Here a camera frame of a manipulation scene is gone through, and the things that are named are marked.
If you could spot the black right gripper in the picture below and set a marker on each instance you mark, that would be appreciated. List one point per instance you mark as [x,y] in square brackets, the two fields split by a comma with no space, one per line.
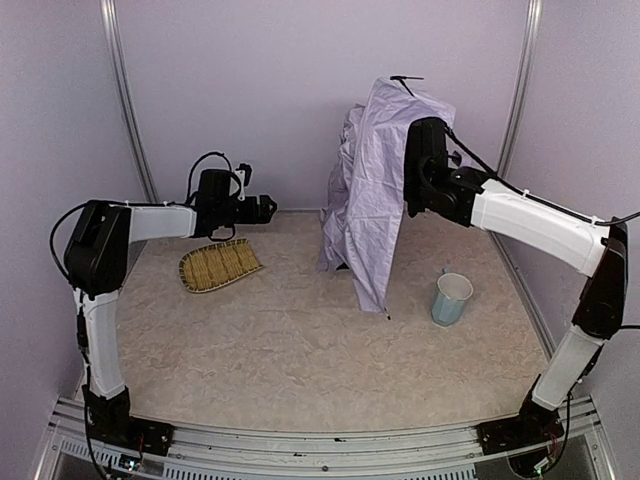
[429,181]

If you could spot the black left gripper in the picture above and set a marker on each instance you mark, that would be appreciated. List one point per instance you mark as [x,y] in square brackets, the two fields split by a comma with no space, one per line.
[256,209]

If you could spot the lavender folding umbrella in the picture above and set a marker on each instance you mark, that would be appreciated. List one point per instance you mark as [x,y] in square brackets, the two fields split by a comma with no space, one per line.
[361,223]

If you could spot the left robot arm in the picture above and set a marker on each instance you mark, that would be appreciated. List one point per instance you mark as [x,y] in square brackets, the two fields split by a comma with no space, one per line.
[96,264]

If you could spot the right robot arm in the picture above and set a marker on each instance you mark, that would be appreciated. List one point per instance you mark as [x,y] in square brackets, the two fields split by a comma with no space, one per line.
[595,248]

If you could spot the woven bamboo tray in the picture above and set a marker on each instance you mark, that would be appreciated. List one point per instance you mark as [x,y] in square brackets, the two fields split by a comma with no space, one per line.
[215,266]

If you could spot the light blue mug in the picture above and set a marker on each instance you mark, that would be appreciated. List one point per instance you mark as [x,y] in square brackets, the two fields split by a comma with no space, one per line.
[453,292]

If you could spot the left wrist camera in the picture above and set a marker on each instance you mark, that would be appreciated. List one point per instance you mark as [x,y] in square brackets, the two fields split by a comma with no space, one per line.
[240,180]

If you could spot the right aluminium corner post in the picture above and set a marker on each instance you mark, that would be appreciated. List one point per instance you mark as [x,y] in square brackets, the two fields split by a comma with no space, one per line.
[525,67]

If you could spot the aluminium corner post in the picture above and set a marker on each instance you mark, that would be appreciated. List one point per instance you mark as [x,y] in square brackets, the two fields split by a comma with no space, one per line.
[115,47]
[525,67]

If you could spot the left aluminium corner post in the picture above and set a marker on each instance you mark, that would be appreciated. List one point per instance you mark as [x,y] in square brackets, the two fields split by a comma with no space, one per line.
[115,47]

